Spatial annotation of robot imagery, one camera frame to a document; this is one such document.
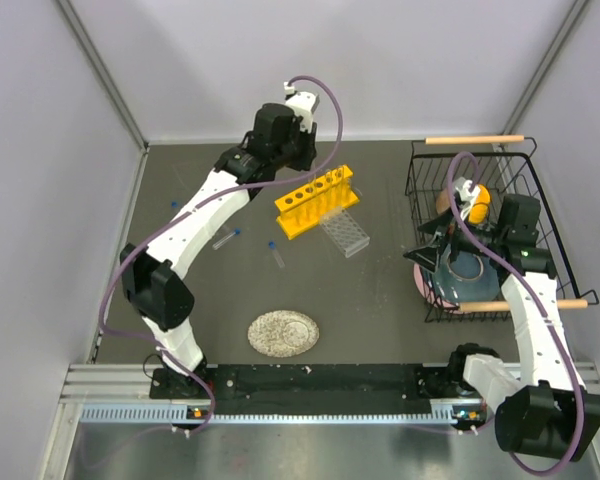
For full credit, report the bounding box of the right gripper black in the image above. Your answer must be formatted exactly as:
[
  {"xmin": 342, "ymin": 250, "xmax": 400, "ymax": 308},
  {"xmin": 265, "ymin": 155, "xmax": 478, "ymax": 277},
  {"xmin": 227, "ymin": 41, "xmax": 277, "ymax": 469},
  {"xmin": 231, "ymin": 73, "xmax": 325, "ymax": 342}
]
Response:
[{"xmin": 403, "ymin": 201, "xmax": 506, "ymax": 273}]

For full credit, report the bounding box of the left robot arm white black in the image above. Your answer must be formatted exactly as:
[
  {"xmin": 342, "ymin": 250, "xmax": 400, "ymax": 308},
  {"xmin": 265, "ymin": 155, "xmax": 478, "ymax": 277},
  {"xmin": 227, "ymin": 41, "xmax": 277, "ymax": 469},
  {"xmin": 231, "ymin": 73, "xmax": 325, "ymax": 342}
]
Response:
[{"xmin": 122, "ymin": 93, "xmax": 319, "ymax": 398}]

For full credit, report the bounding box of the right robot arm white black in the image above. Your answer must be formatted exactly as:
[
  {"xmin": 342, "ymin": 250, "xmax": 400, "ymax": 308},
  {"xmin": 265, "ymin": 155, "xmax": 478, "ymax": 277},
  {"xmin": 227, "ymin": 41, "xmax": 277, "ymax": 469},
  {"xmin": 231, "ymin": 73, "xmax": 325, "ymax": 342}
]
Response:
[{"xmin": 404, "ymin": 186, "xmax": 600, "ymax": 462}]

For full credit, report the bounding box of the pink plate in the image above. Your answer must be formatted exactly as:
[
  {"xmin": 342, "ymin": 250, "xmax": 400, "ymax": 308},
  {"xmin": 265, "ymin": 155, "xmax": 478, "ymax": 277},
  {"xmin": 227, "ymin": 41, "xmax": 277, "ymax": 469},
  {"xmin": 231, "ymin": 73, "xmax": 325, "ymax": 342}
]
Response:
[{"xmin": 413, "ymin": 264, "xmax": 460, "ymax": 315}]

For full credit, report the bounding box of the blue ceramic plate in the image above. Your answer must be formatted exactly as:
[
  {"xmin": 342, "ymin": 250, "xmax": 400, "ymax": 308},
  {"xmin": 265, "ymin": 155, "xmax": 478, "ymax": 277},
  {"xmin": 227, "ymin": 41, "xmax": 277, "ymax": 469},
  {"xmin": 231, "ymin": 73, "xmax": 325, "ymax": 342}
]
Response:
[{"xmin": 431, "ymin": 246, "xmax": 500, "ymax": 304}]

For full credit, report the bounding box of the yellow test tube rack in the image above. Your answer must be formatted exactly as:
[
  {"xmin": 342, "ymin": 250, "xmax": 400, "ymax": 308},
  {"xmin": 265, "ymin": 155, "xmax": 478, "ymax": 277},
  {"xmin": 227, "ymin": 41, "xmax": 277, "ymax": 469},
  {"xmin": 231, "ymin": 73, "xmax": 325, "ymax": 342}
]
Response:
[{"xmin": 274, "ymin": 164, "xmax": 360, "ymax": 240}]

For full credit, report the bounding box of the clear acrylic tube rack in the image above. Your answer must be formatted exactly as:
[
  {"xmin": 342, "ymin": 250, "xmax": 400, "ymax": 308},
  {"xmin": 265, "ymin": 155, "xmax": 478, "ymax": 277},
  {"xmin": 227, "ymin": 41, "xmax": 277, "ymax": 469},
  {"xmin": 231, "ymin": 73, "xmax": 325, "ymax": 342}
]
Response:
[{"xmin": 319, "ymin": 207, "xmax": 370, "ymax": 259}]

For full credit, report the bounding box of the speckled ceramic plate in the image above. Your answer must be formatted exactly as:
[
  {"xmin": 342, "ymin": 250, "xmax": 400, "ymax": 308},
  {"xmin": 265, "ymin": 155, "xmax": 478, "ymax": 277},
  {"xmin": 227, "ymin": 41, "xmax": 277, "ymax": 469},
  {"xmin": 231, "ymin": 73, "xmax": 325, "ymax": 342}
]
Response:
[{"xmin": 247, "ymin": 310, "xmax": 320, "ymax": 358}]

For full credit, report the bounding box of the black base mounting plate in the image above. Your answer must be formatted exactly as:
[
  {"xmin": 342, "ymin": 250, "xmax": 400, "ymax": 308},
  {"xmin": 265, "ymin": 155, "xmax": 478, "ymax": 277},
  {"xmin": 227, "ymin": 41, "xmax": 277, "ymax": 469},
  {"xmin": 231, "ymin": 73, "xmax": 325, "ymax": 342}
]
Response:
[{"xmin": 149, "ymin": 363, "xmax": 461, "ymax": 414}]

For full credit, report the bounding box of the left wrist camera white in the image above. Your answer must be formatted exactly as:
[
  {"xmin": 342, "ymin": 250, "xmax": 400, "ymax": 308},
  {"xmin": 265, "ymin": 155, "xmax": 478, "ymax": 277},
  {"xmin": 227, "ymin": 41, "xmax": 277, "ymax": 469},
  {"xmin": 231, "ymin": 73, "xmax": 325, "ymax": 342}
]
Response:
[{"xmin": 283, "ymin": 82, "xmax": 320, "ymax": 133}]

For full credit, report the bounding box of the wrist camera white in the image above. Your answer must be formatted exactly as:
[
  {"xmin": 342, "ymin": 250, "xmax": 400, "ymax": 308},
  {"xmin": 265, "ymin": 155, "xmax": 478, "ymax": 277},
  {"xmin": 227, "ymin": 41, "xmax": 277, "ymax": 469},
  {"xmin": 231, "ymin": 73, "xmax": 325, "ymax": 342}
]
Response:
[
  {"xmin": 283, "ymin": 82, "xmax": 320, "ymax": 133},
  {"xmin": 452, "ymin": 177, "xmax": 481, "ymax": 220}
]

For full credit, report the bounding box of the black wire basket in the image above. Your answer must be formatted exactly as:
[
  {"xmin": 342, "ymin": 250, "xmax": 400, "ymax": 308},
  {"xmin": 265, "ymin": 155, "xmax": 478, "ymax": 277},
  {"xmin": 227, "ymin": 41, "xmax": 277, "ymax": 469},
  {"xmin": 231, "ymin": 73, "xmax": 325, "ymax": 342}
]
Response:
[{"xmin": 405, "ymin": 140, "xmax": 600, "ymax": 323}]

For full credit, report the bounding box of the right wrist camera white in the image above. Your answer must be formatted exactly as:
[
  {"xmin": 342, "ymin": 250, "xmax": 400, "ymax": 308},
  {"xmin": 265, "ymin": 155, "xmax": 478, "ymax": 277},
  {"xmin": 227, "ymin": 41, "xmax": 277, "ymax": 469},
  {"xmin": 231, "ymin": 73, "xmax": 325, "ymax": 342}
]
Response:
[{"xmin": 452, "ymin": 177, "xmax": 481, "ymax": 220}]

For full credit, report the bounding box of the grey cable duct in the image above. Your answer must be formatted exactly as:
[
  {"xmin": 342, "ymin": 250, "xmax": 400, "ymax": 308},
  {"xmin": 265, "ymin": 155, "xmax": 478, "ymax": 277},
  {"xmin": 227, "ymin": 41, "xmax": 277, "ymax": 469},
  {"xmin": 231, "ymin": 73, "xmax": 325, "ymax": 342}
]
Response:
[{"xmin": 80, "ymin": 401, "xmax": 487, "ymax": 425}]

